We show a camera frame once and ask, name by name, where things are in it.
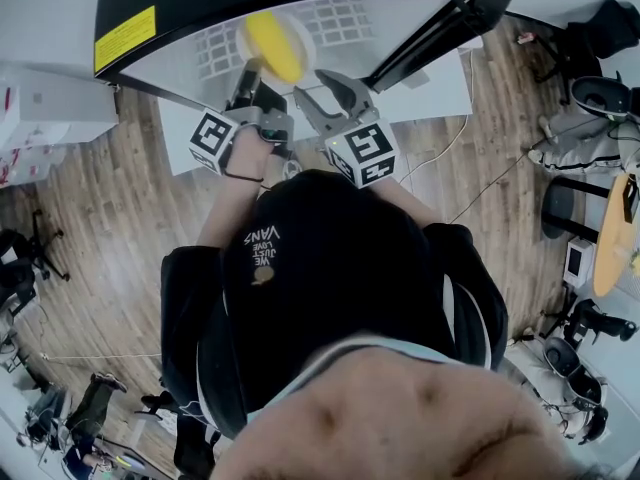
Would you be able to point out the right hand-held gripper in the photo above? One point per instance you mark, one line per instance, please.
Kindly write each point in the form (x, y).
(365, 148)

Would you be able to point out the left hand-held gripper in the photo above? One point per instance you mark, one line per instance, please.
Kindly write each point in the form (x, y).
(212, 138)

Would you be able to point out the yellow banana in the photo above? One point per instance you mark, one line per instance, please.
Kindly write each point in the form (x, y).
(275, 43)

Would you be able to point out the white plate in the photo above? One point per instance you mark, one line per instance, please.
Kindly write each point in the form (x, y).
(302, 35)

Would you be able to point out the person's left forearm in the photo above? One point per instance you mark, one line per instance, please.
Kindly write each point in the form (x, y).
(235, 208)

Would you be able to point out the person's right forearm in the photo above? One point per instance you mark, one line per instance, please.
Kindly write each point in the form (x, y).
(405, 205)

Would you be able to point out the person's gray sneaker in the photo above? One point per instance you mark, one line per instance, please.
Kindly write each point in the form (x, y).
(291, 168)

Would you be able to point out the black wrist band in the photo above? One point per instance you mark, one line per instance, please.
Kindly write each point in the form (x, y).
(240, 175)

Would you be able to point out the white table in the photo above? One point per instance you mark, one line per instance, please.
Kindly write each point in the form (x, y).
(440, 93)

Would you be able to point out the person's black printed shirt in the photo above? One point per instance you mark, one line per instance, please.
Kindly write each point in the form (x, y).
(340, 268)

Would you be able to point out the long white box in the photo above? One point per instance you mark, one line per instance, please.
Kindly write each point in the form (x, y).
(60, 103)

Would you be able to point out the small pink object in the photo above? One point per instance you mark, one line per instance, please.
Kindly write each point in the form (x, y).
(525, 38)

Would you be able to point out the pile of clear plastic packs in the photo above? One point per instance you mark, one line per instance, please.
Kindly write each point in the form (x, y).
(25, 163)

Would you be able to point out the black round stool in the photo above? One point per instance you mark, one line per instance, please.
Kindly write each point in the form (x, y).
(565, 205)

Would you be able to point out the gray shell chair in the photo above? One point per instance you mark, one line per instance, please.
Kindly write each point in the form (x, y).
(597, 95)
(570, 368)

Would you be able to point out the black office chair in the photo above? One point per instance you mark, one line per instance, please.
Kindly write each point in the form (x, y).
(20, 268)
(605, 28)

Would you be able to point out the small white device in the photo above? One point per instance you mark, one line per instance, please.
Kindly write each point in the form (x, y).
(577, 260)

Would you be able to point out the round wooden table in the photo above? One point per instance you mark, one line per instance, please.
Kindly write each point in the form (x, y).
(617, 238)

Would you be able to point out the person's chin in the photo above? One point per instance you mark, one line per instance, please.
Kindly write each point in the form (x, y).
(400, 418)

